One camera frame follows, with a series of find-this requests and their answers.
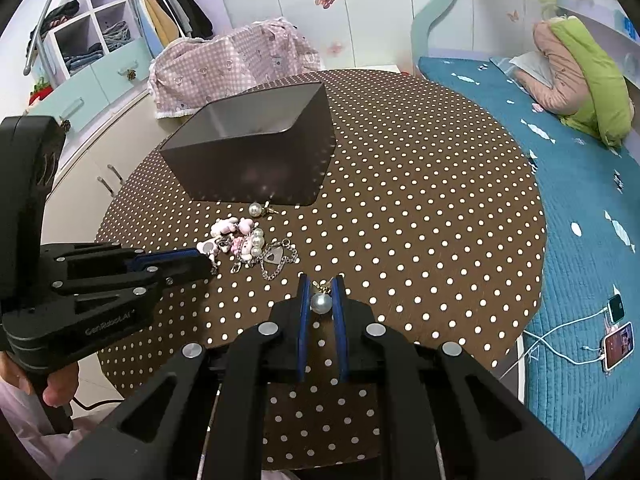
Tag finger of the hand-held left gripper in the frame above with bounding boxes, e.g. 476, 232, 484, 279
51, 258, 220, 320
40, 241, 212, 282

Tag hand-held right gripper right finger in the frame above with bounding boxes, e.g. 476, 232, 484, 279
332, 275, 586, 480

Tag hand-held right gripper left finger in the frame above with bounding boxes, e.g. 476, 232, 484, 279
55, 274, 313, 480

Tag pink white charm keychain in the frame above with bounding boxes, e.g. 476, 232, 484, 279
196, 237, 222, 275

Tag pile of mixed jewelry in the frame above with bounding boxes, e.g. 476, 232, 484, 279
197, 216, 301, 282

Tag grey metal tin box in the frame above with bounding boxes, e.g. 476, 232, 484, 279
159, 81, 337, 207

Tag person's left forearm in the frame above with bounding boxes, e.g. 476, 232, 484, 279
0, 384, 108, 480

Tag person's left hand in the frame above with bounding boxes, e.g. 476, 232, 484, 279
0, 350, 82, 409

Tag beige floor cabinet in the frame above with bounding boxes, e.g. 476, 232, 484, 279
42, 89, 168, 261

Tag curved metal pole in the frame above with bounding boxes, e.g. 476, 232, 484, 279
22, 0, 71, 76

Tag teal drawer unit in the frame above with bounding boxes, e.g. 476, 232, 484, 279
27, 40, 156, 136

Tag brown polka dot tablecloth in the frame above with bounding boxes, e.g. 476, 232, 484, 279
95, 67, 548, 466

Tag folded blue jeans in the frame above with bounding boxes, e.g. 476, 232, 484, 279
65, 45, 104, 72

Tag dark clothes heap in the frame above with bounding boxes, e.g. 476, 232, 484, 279
30, 0, 81, 36

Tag folded patterned clothes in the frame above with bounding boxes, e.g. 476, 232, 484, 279
102, 21, 132, 52

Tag pink checked cloth cover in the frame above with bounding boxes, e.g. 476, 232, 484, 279
148, 17, 323, 121

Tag row of hanging clothes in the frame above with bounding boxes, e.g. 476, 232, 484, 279
125, 0, 215, 58

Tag blue printed bed sheet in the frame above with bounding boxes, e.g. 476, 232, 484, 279
415, 55, 640, 471

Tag large smartphone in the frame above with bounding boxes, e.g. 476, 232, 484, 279
602, 322, 636, 373

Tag white pillow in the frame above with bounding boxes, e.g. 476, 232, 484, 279
505, 50, 556, 88

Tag folded pink green quilt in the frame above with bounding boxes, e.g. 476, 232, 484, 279
515, 16, 633, 150

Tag lilac bed shelf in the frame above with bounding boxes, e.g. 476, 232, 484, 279
555, 0, 640, 81

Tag white charging cable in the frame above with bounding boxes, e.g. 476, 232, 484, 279
520, 307, 612, 361
537, 337, 608, 367

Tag teal bunk bed frame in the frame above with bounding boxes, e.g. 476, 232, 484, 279
411, 0, 468, 73

